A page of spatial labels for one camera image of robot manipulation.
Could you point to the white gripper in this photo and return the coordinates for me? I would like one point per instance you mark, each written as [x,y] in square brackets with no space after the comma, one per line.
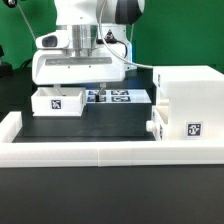
[54,64]

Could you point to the white drawer tray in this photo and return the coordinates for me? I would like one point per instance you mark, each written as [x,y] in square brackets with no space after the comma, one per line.
[47,102]
[158,124]

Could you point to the white front drawer tray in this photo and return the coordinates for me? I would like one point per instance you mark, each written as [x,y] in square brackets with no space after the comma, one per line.
[158,124]

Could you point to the white drawer cabinet box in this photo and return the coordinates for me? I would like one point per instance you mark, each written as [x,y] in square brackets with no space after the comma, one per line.
[194,96]

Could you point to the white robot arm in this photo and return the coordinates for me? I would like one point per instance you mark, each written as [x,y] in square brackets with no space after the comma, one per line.
[77,51]

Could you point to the printed marker sheet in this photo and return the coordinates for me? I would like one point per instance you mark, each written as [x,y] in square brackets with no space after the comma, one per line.
[124,96]

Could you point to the black device at left edge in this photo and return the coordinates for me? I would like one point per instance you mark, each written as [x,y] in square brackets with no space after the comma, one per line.
[5,68]

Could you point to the white U-shaped border frame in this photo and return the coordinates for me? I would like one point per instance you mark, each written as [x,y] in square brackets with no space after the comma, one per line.
[101,154]

